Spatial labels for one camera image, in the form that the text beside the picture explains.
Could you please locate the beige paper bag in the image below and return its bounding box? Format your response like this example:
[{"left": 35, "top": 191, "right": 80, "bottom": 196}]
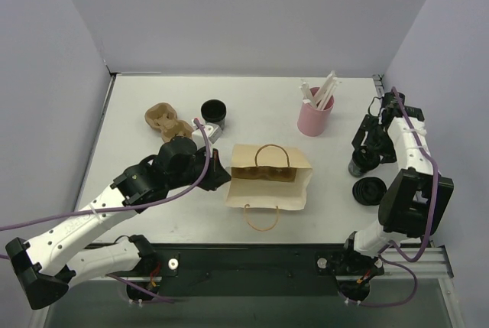
[{"left": 225, "top": 144, "right": 313, "bottom": 232}]

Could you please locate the white wrapped straw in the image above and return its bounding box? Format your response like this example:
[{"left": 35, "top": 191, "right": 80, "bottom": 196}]
[
  {"left": 319, "top": 80, "right": 339, "bottom": 110},
  {"left": 300, "top": 80, "right": 317, "bottom": 109},
  {"left": 313, "top": 70, "right": 336, "bottom": 109}
]

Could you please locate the black coffee cup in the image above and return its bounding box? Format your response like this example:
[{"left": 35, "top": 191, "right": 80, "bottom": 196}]
[
  {"left": 200, "top": 99, "right": 227, "bottom": 130},
  {"left": 348, "top": 153, "right": 381, "bottom": 177}
]

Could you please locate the brown pulp cup carrier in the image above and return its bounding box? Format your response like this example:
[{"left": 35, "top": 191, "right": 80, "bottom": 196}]
[{"left": 144, "top": 102, "right": 193, "bottom": 143}]

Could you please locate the pink straw holder cup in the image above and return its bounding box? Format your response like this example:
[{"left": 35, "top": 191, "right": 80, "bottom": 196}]
[{"left": 297, "top": 96, "right": 335, "bottom": 137}]

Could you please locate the black cup lid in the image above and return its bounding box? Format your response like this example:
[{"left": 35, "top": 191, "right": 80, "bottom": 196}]
[{"left": 352, "top": 150, "right": 381, "bottom": 172}]

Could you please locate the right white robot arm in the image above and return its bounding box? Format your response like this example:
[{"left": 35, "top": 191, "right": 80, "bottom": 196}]
[{"left": 338, "top": 89, "right": 454, "bottom": 273}]

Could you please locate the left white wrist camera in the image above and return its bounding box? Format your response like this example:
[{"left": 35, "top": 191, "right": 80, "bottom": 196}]
[{"left": 191, "top": 118, "right": 222, "bottom": 149}]

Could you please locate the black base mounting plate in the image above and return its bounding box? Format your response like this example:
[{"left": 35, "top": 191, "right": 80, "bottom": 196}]
[{"left": 110, "top": 242, "right": 385, "bottom": 298}]

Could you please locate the aluminium frame rail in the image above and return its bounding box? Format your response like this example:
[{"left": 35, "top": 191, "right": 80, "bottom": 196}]
[{"left": 372, "top": 74, "right": 455, "bottom": 279}]

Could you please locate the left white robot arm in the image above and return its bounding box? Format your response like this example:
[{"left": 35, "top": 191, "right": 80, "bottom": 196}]
[{"left": 5, "top": 137, "right": 231, "bottom": 310}]

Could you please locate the stack of black lids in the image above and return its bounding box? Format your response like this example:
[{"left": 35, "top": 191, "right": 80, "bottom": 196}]
[{"left": 352, "top": 177, "right": 387, "bottom": 206}]

